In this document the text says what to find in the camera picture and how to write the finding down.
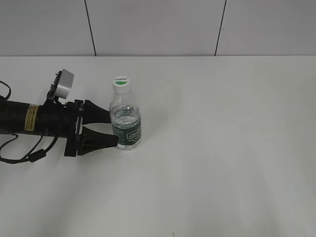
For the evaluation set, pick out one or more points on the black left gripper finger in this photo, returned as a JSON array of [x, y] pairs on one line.
[[90, 141], [94, 114]]

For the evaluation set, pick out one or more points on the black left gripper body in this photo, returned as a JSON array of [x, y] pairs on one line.
[[61, 121]]

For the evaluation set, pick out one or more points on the clear Cestbon water bottle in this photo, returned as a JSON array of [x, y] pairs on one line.
[[126, 120]]

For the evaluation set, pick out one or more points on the white green bottle cap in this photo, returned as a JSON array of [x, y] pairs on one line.
[[121, 85]]

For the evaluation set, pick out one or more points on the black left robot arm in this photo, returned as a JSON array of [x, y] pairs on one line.
[[22, 118]]

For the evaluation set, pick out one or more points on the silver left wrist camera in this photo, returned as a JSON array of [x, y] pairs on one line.
[[61, 86]]

